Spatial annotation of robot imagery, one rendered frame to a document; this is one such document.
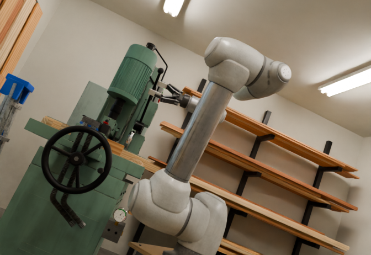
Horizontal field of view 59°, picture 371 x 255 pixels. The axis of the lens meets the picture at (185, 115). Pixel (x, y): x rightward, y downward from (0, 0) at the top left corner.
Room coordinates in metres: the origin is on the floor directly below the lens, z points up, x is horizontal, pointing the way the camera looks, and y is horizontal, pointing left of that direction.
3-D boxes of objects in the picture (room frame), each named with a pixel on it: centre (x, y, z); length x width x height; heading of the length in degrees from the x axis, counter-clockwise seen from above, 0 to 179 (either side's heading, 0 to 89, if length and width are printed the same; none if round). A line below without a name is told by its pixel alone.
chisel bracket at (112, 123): (1.78, 0.36, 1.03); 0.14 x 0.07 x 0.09; 3
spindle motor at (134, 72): (1.76, 0.36, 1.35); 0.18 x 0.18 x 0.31
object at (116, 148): (1.69, 0.34, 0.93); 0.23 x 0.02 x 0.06; 93
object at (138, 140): (1.95, 0.21, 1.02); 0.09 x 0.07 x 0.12; 93
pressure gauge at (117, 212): (1.56, 0.09, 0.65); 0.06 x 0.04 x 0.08; 93
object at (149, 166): (1.76, 0.34, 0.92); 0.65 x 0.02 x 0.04; 93
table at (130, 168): (1.65, 0.38, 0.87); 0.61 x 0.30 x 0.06; 93
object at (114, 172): (1.70, 0.36, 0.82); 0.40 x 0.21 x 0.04; 93
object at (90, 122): (1.57, 0.37, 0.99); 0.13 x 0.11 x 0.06; 93
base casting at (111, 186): (1.88, 0.37, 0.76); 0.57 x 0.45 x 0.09; 3
